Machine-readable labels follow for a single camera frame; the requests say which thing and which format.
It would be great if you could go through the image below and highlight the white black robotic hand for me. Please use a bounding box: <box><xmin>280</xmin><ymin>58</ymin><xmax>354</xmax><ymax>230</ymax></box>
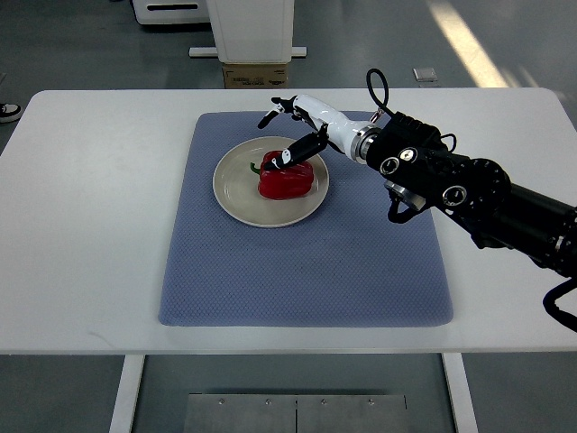
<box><xmin>258</xmin><ymin>95</ymin><xmax>380</xmax><ymax>171</ymax></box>

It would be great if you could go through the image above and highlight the red bell pepper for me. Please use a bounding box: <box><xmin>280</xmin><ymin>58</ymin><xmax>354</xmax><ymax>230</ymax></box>
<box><xmin>250</xmin><ymin>150</ymin><xmax>315</xmax><ymax>200</ymax></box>

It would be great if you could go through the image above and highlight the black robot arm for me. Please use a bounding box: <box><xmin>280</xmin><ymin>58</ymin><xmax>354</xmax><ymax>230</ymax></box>
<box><xmin>361</xmin><ymin>69</ymin><xmax>576</xmax><ymax>330</ymax></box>

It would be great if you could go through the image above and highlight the grey floor outlet plate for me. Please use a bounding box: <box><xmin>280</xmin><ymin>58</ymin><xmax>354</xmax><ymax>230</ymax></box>
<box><xmin>412</xmin><ymin>68</ymin><xmax>438</xmax><ymax>83</ymax></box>

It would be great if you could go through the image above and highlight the cream round plate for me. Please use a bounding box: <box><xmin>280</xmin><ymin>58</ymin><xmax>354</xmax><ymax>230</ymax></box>
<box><xmin>213</xmin><ymin>136</ymin><xmax>329</xmax><ymax>228</ymax></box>

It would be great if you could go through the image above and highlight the cardboard box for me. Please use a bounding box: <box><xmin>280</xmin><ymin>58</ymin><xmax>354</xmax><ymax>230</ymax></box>
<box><xmin>222</xmin><ymin>63</ymin><xmax>289</xmax><ymax>89</ymax></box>

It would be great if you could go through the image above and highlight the blue textured mat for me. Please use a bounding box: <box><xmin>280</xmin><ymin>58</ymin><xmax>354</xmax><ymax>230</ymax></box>
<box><xmin>159</xmin><ymin>112</ymin><xmax>453</xmax><ymax>327</ymax></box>

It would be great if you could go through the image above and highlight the white machine with slot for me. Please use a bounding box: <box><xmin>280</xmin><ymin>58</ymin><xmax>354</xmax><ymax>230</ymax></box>
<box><xmin>131</xmin><ymin>0</ymin><xmax>210</xmax><ymax>25</ymax></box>

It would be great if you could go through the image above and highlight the white right table leg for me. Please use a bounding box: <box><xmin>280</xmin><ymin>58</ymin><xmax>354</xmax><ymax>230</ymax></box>
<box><xmin>442</xmin><ymin>353</ymin><xmax>479</xmax><ymax>433</ymax></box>

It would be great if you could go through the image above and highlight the white table leg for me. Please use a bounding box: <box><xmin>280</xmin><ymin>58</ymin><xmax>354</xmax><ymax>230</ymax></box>
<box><xmin>109</xmin><ymin>355</ymin><xmax>145</xmax><ymax>433</ymax></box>
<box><xmin>442</xmin><ymin>353</ymin><xmax>479</xmax><ymax>433</ymax></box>

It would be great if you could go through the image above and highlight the black white sneaker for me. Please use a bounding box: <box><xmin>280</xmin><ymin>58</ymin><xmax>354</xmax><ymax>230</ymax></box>
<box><xmin>0</xmin><ymin>103</ymin><xmax>23</xmax><ymax>124</ymax></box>

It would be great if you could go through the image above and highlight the white left table leg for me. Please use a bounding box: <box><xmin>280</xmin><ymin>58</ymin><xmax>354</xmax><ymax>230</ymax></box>
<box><xmin>109</xmin><ymin>355</ymin><xmax>145</xmax><ymax>433</ymax></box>

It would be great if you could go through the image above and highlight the white pedestal column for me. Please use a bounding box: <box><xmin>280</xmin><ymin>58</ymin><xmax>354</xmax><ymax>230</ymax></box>
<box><xmin>188</xmin><ymin>0</ymin><xmax>307</xmax><ymax>64</ymax></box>

